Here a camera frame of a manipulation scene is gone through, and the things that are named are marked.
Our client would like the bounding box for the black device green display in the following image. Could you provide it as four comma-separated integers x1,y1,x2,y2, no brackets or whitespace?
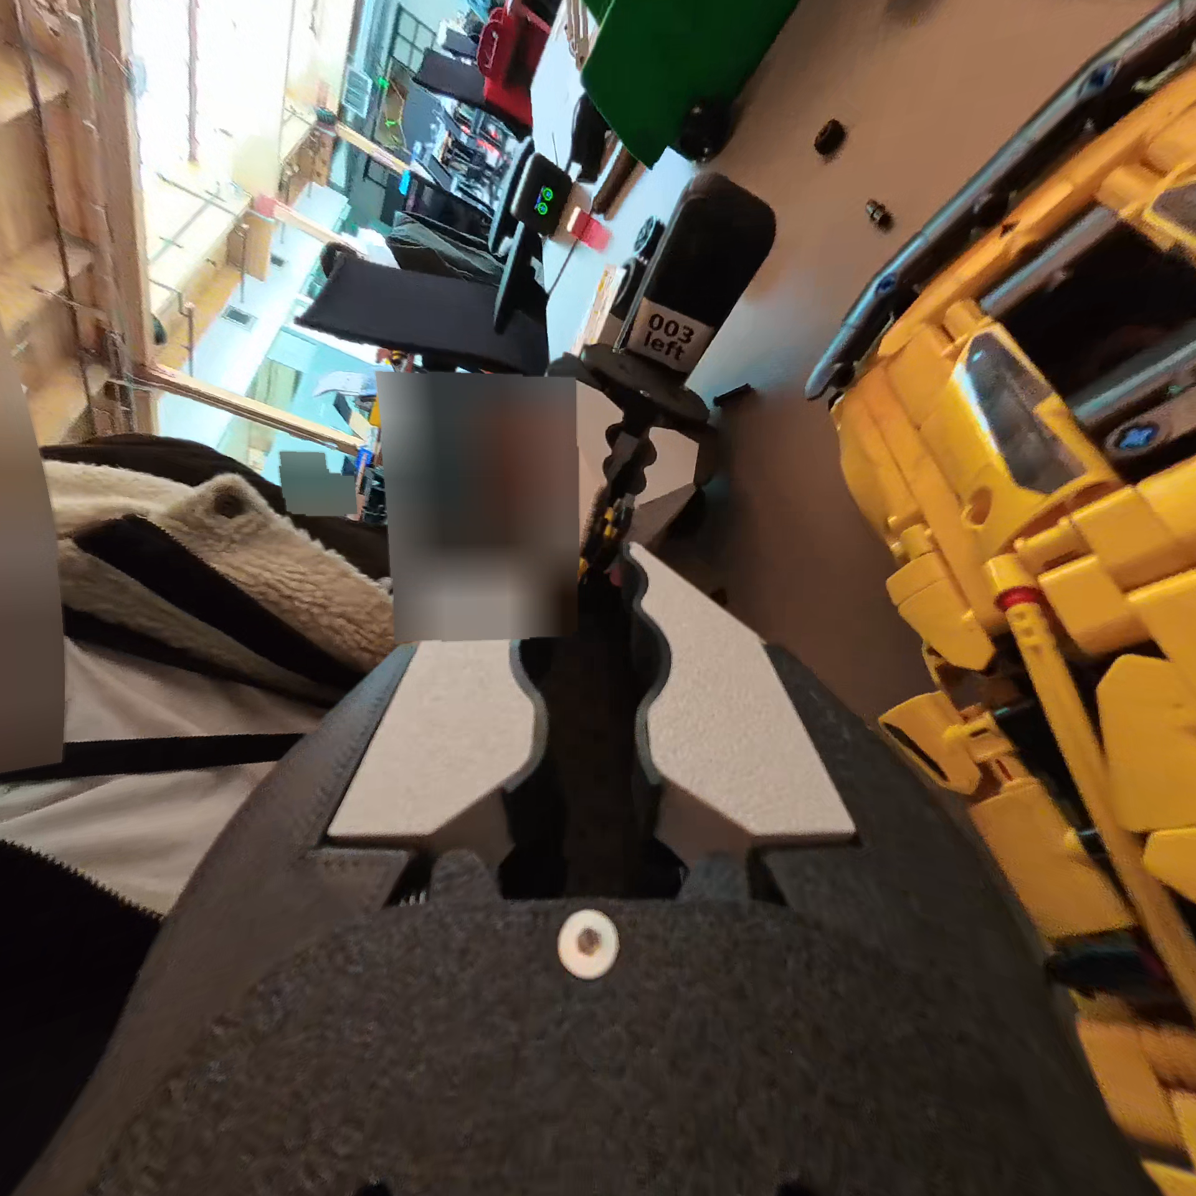
511,151,574,235

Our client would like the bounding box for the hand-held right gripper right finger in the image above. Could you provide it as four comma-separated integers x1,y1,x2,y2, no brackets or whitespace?
628,544,857,858

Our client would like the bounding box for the red chair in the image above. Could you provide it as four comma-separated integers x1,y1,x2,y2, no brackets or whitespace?
476,0,563,129

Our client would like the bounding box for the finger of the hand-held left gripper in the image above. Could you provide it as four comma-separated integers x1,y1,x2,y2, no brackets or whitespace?
575,383,615,536
634,425,699,527

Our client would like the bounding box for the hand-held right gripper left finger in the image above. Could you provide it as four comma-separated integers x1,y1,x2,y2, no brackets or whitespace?
328,640,548,858

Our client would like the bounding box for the yellow printed tile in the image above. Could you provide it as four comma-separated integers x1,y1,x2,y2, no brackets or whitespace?
578,496,637,583

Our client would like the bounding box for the dark blue board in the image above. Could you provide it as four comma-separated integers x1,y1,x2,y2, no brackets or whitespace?
294,257,551,376

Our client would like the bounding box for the yellow toy brick car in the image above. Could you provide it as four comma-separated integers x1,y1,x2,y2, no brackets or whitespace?
806,0,1196,1196

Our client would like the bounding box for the green plastic bin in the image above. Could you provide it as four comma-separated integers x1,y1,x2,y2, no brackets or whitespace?
580,0,803,170

